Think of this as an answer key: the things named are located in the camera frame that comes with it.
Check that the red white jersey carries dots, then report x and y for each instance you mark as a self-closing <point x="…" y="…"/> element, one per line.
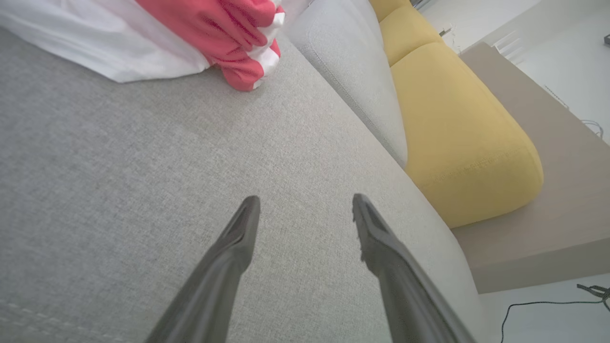
<point x="224" y="28"/>

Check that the large grey sofa seat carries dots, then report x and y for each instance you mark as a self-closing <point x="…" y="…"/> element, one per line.
<point x="143" y="166"/>

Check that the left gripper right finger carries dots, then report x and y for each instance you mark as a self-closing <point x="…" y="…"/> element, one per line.
<point x="395" y="276"/>

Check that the big yellow sofa back cushion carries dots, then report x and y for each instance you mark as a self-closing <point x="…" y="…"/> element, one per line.
<point x="457" y="143"/>

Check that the grey sofa seat cushion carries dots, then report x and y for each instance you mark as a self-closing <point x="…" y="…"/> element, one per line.
<point x="343" y="62"/>

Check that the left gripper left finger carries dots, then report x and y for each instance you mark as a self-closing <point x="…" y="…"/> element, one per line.
<point x="224" y="267"/>

